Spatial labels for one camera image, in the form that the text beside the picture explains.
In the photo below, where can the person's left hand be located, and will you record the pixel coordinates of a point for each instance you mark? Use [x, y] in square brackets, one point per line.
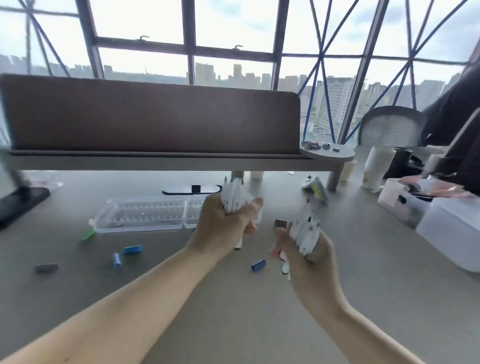
[213, 228]

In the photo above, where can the white paper cup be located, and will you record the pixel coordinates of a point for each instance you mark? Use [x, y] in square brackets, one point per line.
[256, 175]

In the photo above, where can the white plastic bin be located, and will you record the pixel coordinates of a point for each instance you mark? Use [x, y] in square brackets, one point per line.
[450, 232]

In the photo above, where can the clear plastic marker case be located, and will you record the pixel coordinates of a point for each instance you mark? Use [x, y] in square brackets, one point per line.
[142, 215]

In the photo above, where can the brown paper cup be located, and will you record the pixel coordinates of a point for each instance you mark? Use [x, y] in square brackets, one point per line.
[237, 175]

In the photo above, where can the set of blue-toned caps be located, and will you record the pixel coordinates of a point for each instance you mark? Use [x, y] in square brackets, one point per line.
[132, 249]

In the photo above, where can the person's left forearm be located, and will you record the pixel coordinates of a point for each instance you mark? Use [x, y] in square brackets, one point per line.
[112, 318]

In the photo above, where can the white and yellow controller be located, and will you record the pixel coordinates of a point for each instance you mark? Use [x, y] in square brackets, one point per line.
[313, 185]

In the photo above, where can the clear plastic bin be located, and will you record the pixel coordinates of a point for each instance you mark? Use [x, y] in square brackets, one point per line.
[393, 202]

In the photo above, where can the small clear jar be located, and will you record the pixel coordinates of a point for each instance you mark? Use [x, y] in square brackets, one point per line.
[43, 179]

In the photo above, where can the grey desk divider shelf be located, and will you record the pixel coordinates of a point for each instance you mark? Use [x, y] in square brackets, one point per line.
[150, 112]

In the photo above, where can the person's right forearm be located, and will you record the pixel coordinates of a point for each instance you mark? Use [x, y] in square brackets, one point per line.
[360, 337]

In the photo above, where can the set of blue-toned markers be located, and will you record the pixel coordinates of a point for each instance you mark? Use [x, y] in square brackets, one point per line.
[232, 195]

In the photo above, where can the grey mesh office chair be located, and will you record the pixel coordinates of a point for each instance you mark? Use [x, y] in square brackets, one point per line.
[390, 127]

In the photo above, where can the cream paper cup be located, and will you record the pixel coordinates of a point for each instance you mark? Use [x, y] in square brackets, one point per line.
[347, 171]

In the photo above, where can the person's right hand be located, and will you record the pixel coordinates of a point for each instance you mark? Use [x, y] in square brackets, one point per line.
[315, 281]

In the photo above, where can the grey desk shelf riser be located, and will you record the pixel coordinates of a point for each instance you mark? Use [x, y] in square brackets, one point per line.
[150, 162]

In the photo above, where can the stack of white paper cups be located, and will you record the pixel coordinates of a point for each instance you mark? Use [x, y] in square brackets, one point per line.
[377, 168]

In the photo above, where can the black rectangular power bank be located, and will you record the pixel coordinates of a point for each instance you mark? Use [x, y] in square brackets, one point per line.
[22, 206]

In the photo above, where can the black mug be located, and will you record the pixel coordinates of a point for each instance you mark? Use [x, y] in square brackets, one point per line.
[403, 161]

